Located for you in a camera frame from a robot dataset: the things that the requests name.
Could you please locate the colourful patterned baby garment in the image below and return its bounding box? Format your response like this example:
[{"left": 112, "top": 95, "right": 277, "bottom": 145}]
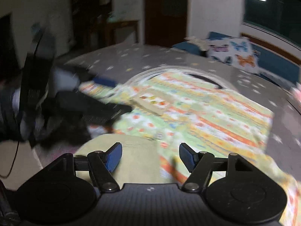
[{"left": 78, "top": 70, "right": 300, "bottom": 225}]

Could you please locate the blue sofa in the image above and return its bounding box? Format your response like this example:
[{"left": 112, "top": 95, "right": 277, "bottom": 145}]
[{"left": 173, "top": 32, "right": 300, "bottom": 88}]

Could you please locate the round table induction cooker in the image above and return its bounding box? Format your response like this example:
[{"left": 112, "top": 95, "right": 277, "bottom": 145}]
[{"left": 125, "top": 66, "right": 238, "bottom": 92}]

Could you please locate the green framed window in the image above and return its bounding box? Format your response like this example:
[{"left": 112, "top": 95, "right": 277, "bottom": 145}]
[{"left": 243, "top": 0, "right": 300, "bottom": 47}]

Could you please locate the wooden side table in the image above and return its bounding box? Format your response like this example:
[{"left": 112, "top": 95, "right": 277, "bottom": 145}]
[{"left": 105, "top": 20, "right": 140, "bottom": 47}]

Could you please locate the cream lace cloth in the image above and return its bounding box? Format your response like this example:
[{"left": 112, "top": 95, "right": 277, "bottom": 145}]
[{"left": 185, "top": 36, "right": 210, "bottom": 51}]

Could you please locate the dark wooden door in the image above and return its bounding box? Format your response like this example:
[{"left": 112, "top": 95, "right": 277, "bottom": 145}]
[{"left": 144, "top": 0, "right": 188, "bottom": 47}]

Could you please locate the dark bookshelf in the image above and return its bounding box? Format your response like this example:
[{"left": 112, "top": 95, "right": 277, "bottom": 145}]
[{"left": 70, "top": 0, "right": 112, "bottom": 52}]

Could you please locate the butterfly print pillow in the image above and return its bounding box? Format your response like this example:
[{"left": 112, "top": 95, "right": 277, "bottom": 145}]
[{"left": 207, "top": 37, "right": 259, "bottom": 74}]

